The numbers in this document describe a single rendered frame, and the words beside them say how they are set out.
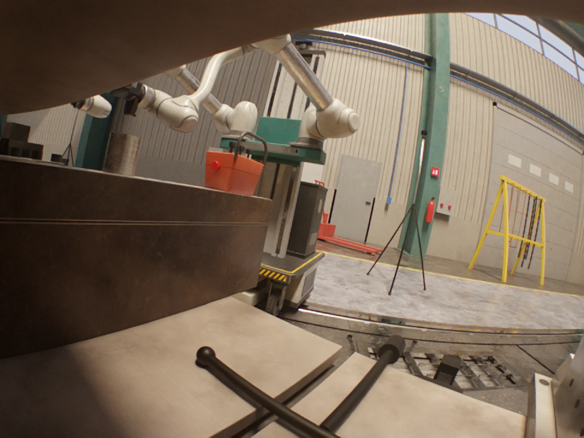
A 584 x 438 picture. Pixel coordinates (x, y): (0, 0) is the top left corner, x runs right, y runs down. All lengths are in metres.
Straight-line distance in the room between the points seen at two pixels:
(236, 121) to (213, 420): 1.58
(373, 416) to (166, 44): 0.71
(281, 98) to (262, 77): 6.22
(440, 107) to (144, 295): 7.06
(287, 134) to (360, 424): 1.58
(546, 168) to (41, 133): 19.95
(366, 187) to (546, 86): 8.72
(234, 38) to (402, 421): 0.70
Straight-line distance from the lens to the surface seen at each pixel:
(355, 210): 7.16
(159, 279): 0.75
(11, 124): 1.57
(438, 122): 7.05
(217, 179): 0.91
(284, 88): 1.98
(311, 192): 1.84
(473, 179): 8.58
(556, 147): 11.58
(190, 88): 1.86
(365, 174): 7.24
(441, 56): 8.01
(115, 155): 0.65
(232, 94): 8.16
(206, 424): 0.51
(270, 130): 1.80
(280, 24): 0.27
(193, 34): 0.32
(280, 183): 1.79
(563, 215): 11.58
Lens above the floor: 0.70
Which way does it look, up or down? 4 degrees down
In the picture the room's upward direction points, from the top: 12 degrees clockwise
